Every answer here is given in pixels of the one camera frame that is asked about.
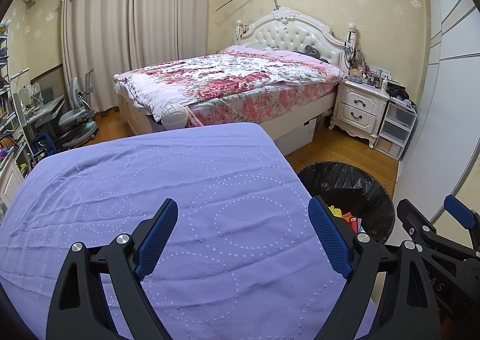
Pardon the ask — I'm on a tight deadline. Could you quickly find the white tufted headboard bed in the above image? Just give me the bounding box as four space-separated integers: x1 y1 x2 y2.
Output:
112 6 357 149

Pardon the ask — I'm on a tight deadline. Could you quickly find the grey study desk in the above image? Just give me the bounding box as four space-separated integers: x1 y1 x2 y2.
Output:
13 83 66 138

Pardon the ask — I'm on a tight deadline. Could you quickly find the clear plastic drawer unit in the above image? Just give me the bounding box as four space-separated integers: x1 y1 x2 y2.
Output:
373 100 418 160

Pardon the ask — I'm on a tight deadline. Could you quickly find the white bookshelf with books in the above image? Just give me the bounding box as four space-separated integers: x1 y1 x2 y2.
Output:
0 21 34 176

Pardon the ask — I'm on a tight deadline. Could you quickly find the blue stool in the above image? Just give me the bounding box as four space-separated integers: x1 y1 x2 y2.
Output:
32 134 57 158

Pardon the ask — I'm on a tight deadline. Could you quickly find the beige curtain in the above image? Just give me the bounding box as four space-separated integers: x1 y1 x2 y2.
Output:
62 0 137 114
129 0 211 63

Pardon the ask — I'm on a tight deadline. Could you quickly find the pink floral quilt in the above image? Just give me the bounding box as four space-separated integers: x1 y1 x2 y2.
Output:
114 44 349 127

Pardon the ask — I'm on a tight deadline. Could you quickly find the purple dotted tablecloth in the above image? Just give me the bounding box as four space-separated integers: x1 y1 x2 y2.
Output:
0 123 376 340

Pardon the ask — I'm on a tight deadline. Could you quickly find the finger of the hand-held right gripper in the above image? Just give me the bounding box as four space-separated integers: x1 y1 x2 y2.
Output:
443 195 480 251
397 198 473 262

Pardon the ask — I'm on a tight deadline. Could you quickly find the white two-drawer nightstand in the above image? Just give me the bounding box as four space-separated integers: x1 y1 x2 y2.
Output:
330 78 391 149

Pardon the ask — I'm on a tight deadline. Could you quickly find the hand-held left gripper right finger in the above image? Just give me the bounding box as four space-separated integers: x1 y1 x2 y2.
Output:
307 195 440 340

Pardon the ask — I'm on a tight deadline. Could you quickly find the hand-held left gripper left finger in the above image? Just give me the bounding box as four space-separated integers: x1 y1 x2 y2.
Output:
45 198 179 340

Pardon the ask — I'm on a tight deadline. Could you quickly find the white under-bed storage box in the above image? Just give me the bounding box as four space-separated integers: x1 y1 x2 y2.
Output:
277 117 317 156

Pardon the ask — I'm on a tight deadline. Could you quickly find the dark clothes pile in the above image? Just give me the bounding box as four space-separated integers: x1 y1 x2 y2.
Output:
386 83 417 108

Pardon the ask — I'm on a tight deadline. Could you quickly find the white sliding wardrobe door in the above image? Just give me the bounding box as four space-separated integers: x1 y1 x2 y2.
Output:
397 0 480 221

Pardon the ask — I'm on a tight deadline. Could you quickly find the white cabinet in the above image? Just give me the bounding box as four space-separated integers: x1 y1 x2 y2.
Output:
0 154 25 213

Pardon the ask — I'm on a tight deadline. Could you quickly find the clutter of small bottles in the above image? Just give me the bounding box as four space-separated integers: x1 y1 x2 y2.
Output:
349 59 392 90

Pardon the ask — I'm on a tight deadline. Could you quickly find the grey desk chair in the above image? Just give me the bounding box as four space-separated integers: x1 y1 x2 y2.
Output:
58 70 99 149

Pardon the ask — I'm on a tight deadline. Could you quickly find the trash bin with black bag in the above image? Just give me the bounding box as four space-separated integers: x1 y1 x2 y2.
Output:
296 161 396 245

